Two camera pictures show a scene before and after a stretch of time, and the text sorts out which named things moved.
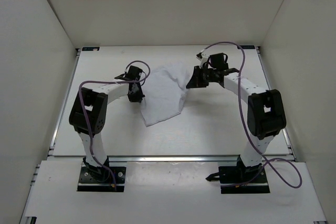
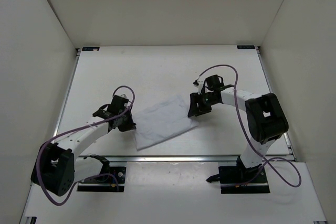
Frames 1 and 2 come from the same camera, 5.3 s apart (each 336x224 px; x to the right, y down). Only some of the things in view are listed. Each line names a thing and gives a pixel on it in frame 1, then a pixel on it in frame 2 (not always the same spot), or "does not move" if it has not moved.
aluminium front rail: (174, 159) does not move
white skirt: (164, 86) → (161, 120)
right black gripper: (195, 81) → (195, 109)
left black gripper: (138, 98) → (130, 125)
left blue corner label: (90, 48) does not move
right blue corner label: (248, 46) does not move
